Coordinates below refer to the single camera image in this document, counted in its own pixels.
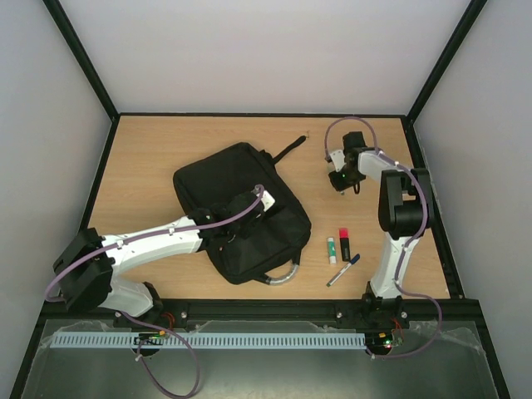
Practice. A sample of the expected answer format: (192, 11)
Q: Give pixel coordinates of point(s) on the black frame rail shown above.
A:
(343, 314)

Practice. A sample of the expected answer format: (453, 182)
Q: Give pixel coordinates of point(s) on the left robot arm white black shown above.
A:
(89, 272)

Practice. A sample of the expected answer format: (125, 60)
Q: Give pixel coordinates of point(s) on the pink highlighter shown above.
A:
(344, 244)

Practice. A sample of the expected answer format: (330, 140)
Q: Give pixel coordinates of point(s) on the light blue cable duct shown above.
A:
(210, 340)

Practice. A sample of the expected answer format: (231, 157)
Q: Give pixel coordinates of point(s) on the blue capped marker pen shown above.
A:
(343, 270)

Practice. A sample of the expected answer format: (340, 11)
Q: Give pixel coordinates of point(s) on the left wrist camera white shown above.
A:
(266, 199)

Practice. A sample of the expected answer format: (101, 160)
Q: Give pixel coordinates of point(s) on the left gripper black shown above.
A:
(250, 232)

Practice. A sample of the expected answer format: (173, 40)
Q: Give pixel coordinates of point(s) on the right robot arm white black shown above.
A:
(404, 213)

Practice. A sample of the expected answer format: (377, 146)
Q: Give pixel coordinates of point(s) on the black student backpack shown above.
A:
(271, 255)

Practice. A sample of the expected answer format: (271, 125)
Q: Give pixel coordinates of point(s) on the white glue stick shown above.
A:
(331, 250)

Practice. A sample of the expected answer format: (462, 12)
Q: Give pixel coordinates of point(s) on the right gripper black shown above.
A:
(345, 181)

